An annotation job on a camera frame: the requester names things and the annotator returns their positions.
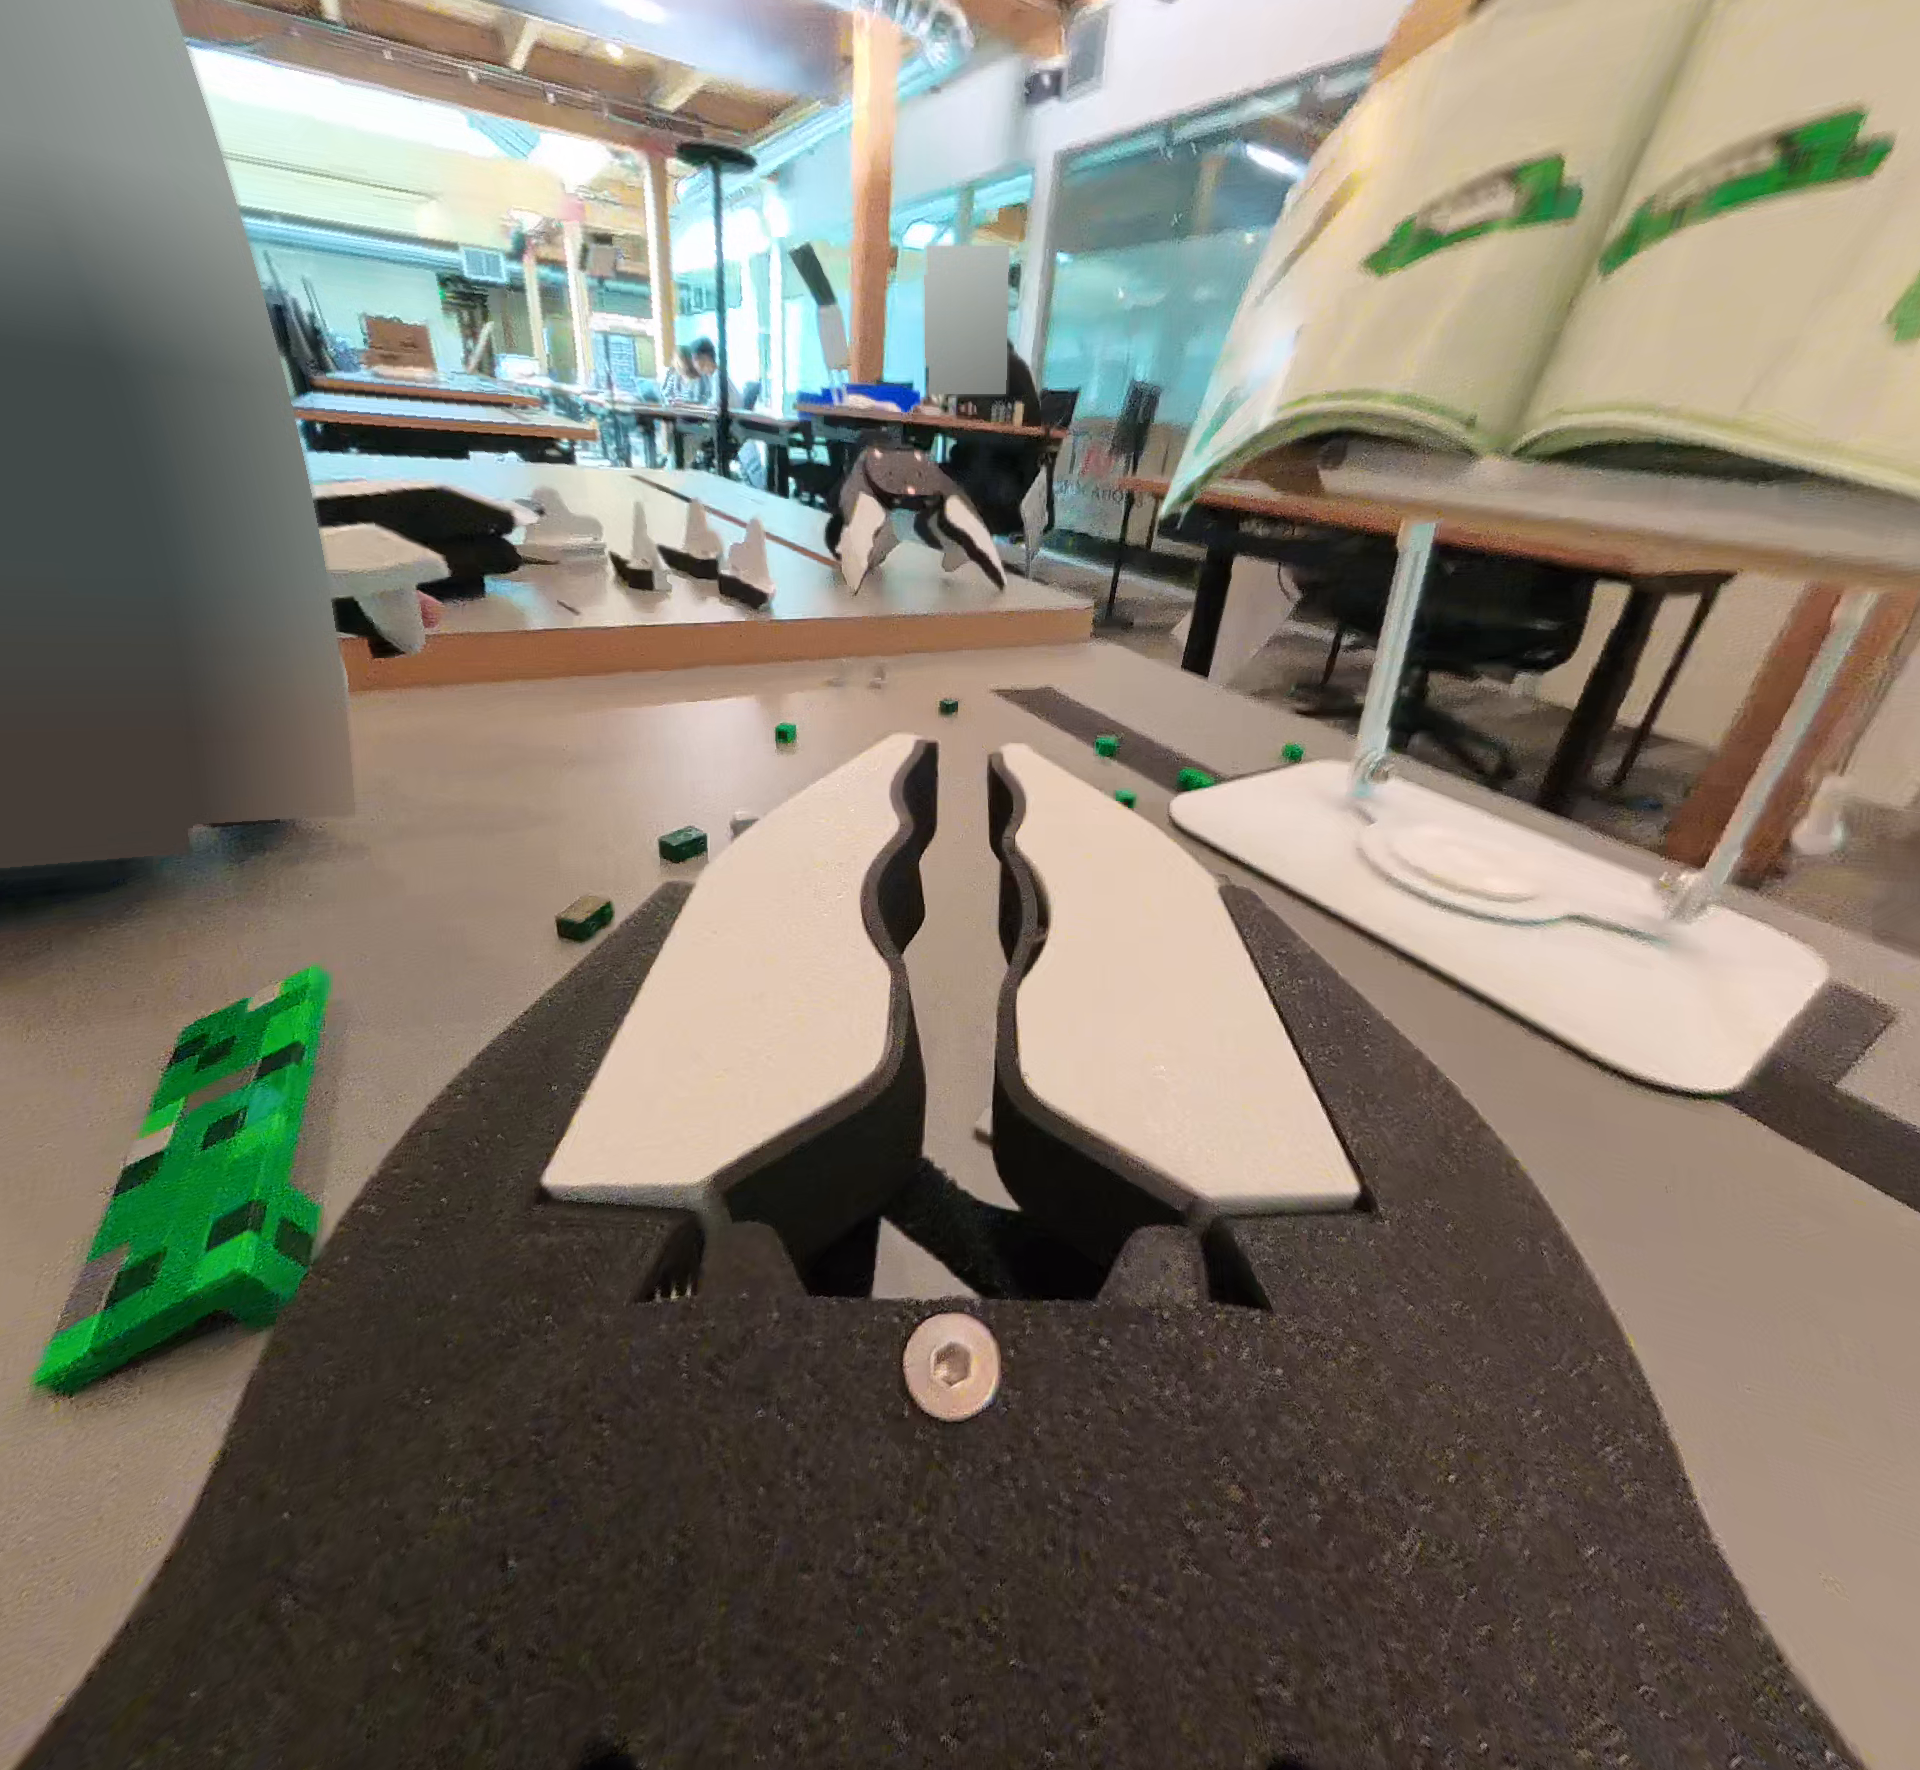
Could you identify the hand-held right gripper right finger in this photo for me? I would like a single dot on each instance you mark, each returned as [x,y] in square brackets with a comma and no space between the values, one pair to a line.
[1163,1020]

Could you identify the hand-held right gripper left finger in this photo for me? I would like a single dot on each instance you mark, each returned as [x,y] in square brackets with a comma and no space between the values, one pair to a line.
[750,990]

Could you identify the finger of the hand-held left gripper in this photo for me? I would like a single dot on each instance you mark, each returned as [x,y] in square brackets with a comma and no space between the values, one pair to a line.
[428,510]
[384,564]

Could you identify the grey desk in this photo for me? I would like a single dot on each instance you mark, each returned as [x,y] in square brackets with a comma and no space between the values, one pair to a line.
[451,780]

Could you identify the long wooden work table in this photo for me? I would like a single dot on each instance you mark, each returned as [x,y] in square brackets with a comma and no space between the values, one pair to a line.
[451,427]

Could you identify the loose grey finger part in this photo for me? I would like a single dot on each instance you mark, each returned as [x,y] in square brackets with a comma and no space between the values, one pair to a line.
[563,530]
[643,557]
[750,574]
[699,544]

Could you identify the group of small green bricks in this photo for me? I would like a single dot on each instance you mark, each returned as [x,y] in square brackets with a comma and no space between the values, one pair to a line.
[683,844]

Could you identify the thin wooden pillar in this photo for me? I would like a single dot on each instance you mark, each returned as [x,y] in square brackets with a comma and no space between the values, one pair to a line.
[662,271]

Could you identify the white book stand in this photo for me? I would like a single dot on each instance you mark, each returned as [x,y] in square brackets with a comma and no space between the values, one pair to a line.
[1576,968]

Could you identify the white easel board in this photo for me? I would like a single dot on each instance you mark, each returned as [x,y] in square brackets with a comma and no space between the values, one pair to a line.
[823,301]

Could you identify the blue storage bins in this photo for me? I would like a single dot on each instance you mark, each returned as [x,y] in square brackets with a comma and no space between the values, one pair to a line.
[877,395]

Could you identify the black and white gripper assembly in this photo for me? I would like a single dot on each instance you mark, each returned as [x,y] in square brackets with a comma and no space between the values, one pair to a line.
[908,480]

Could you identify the black office chair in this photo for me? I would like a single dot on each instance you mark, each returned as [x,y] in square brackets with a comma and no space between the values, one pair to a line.
[1485,614]

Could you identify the thick wooden pillar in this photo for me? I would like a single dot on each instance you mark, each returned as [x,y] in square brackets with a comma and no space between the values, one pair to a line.
[876,225]

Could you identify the green brick plate build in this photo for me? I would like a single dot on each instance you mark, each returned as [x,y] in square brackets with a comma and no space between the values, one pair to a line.
[202,1185]

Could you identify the brown wooden table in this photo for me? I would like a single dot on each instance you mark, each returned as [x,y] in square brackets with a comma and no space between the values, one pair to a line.
[1576,556]

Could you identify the open instruction booklet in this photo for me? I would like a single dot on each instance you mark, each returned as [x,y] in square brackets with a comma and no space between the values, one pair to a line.
[1695,346]

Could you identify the silver air duct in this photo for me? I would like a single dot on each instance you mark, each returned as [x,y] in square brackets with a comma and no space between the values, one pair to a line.
[938,32]

